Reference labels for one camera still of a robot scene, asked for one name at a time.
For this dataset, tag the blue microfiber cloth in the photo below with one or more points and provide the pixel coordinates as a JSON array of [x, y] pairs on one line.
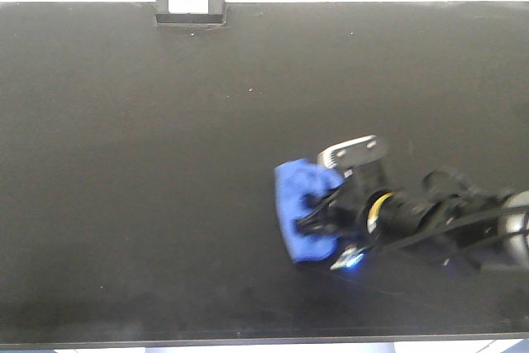
[[294, 181]]

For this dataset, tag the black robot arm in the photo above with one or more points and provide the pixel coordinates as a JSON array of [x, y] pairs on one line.
[[455, 223]]

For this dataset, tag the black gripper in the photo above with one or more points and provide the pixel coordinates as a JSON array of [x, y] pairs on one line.
[[363, 207]]

